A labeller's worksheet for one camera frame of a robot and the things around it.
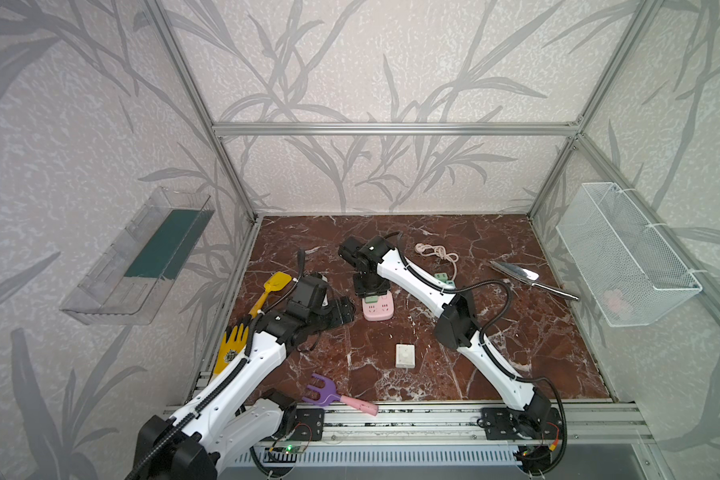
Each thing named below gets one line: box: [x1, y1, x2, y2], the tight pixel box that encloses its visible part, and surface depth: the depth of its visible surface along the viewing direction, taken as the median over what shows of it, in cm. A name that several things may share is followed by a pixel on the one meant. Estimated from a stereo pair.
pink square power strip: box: [362, 290, 394, 322], surface depth 93 cm
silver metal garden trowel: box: [490, 260, 579, 301], surface depth 103 cm
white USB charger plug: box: [395, 344, 416, 369], surface depth 84 cm
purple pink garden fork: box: [302, 373, 379, 416], surface depth 78 cm
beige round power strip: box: [414, 243, 459, 282], surface depth 109 cm
